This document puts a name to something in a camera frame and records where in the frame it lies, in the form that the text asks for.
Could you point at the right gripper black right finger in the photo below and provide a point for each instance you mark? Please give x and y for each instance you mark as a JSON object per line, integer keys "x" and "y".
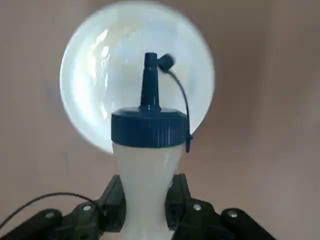
{"x": 180, "y": 207}

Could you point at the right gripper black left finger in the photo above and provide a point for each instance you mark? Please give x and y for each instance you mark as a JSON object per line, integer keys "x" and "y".
{"x": 112, "y": 207}

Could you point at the transparent sauce bottle blue cap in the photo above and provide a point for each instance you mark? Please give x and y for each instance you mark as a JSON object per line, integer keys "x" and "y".
{"x": 147, "y": 162}

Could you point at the white round plate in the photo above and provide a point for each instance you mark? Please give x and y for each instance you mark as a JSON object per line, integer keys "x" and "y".
{"x": 87, "y": 100}

